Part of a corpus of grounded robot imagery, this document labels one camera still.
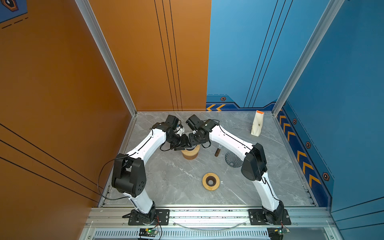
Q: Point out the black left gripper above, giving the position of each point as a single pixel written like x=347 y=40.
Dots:
x=184 y=144

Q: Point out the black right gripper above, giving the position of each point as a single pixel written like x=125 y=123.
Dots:
x=192 y=142

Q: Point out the grey ribbed glass dripper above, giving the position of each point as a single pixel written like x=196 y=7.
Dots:
x=233 y=160

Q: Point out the coffee filter paper pack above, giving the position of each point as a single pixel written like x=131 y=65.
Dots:
x=257 y=123

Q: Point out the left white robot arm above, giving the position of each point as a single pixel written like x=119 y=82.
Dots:
x=129 y=174

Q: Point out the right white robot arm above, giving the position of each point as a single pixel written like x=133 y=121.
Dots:
x=254 y=167

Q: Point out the orange glass carafe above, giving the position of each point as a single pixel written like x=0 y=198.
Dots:
x=189 y=156

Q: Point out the left green circuit board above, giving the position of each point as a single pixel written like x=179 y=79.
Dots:
x=148 y=234

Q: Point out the green circuit board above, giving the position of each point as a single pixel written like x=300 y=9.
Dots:
x=148 y=234
x=277 y=233

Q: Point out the right green circuit board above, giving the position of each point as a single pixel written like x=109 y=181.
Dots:
x=277 y=233

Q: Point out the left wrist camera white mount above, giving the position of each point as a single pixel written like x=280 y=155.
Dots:
x=180 y=131

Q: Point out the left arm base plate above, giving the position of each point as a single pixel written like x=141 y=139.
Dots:
x=159 y=216

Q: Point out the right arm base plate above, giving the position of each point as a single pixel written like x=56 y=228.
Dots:
x=256 y=217

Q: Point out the front aluminium rail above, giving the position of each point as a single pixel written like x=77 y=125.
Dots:
x=210 y=223

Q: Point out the left aluminium corner post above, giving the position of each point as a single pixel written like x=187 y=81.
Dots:
x=101 y=42

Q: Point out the aluminium corner post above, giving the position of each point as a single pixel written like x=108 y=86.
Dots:
x=318 y=34
x=101 y=42

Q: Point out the right aluminium corner post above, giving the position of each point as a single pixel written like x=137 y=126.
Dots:
x=318 y=34

